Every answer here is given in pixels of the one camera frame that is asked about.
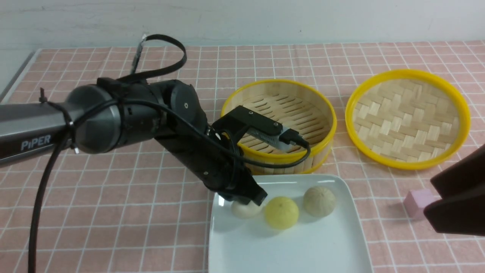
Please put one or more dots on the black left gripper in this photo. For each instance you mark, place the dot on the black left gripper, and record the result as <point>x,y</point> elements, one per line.
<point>216,170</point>

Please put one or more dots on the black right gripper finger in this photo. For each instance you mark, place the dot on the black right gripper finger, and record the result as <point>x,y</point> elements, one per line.
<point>462,176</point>
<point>461,214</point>

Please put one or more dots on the pale beige steamed bun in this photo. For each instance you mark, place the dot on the pale beige steamed bun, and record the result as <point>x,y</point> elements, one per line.
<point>245,211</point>

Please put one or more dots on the yellow steamed bun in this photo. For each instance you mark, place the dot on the yellow steamed bun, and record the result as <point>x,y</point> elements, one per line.
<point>281,213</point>

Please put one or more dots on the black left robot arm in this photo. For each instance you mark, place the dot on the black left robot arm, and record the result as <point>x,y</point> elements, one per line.
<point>98,118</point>

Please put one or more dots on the white square plate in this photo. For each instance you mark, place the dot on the white square plate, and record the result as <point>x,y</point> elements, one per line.
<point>333,244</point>

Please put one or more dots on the pink cube block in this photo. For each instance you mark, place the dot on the pink cube block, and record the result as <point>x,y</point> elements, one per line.
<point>416,201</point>

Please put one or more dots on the woven bamboo steamer lid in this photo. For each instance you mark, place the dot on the woven bamboo steamer lid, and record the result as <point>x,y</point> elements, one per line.
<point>407,119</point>

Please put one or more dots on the bamboo steamer basket yellow rim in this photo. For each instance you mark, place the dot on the bamboo steamer basket yellow rim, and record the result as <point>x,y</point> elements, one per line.
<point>296,106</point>

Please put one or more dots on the pink checkered tablecloth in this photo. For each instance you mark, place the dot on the pink checkered tablecloth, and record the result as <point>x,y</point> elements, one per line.
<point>138,209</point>

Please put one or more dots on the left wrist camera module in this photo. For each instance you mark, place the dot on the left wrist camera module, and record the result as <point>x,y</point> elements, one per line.
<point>241,120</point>

